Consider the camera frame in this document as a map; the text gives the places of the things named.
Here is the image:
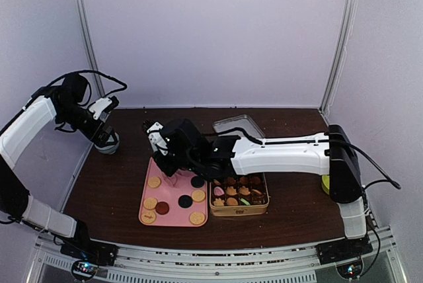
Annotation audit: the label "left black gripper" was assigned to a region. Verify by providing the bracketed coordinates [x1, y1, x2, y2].
[58, 102, 117, 147]

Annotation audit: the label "pink sandwich cookie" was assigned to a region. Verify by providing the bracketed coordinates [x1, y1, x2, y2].
[213, 186, 225, 196]

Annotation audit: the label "gold cookie tin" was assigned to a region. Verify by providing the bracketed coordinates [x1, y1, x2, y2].
[208, 173, 270, 217]

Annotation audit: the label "green sandwich cookie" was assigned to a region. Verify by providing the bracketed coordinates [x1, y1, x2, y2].
[240, 198, 251, 206]

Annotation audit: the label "metal serving tongs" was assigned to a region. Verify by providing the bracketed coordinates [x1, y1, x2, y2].
[163, 171, 179, 188]

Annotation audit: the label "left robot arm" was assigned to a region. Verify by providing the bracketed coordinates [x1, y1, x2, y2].
[1, 70, 120, 259]

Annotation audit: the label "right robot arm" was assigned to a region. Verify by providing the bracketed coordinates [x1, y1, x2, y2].
[143, 118, 367, 258]

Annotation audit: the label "pale blue ceramic bowl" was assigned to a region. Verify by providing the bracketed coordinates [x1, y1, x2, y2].
[95, 132, 120, 155]

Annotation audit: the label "black sandwich cookie upper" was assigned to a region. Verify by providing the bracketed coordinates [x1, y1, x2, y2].
[190, 176, 205, 188]

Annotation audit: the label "black sandwich cookie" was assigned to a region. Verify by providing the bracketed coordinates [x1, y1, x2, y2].
[178, 195, 193, 208]
[190, 176, 205, 188]

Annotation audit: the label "yellow cookie under chip cookie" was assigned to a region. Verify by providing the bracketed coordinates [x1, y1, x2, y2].
[147, 176, 162, 189]

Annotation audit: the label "pink plastic tray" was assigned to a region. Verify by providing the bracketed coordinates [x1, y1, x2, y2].
[138, 159, 208, 227]

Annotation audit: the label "yellow dotted cookie middle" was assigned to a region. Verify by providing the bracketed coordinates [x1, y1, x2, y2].
[191, 189, 206, 202]

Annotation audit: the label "yellow dotted cookie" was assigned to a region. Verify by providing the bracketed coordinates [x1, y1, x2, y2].
[143, 197, 158, 210]
[191, 189, 206, 202]

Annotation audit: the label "black sandwich cookie lower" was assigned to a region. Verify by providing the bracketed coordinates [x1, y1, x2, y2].
[178, 195, 193, 208]

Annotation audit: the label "brown chocolate cookie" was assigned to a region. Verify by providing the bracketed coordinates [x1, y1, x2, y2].
[155, 201, 170, 215]

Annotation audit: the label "yellow dotted cookie left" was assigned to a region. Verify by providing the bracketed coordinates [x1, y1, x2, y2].
[143, 197, 158, 210]

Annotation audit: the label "yellow dotted cookie corner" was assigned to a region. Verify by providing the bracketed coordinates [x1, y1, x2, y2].
[189, 212, 206, 225]

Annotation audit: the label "yellow cookie with pink sword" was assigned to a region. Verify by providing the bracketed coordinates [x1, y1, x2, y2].
[139, 210, 157, 225]

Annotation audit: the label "silver tin lid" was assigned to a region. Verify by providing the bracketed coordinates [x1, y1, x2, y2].
[212, 114, 265, 139]

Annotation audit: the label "green plastic bowl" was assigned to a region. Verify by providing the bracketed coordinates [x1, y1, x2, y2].
[321, 175, 330, 195]

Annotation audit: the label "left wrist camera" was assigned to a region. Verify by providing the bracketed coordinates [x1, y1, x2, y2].
[88, 96, 119, 120]

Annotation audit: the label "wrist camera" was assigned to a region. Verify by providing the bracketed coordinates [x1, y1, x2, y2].
[142, 120, 169, 155]
[88, 96, 119, 120]

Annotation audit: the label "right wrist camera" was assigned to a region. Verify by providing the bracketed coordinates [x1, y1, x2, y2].
[142, 120, 169, 155]

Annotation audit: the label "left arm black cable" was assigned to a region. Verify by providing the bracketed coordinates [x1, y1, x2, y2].
[32, 69, 128, 105]

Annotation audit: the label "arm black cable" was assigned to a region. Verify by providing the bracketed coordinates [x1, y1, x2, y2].
[32, 69, 128, 105]
[327, 139, 403, 190]

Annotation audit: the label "front aluminium rail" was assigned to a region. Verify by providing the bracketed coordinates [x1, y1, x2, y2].
[23, 227, 409, 282]

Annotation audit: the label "left aluminium frame post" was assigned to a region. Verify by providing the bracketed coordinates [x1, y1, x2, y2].
[69, 0, 111, 116]

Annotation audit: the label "aluminium frame post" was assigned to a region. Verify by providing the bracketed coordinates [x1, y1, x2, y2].
[69, 0, 111, 116]
[319, 0, 358, 122]

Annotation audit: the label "right aluminium frame post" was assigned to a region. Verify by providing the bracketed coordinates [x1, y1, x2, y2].
[319, 0, 358, 122]

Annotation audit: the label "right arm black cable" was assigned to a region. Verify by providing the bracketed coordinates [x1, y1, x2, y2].
[327, 139, 403, 190]

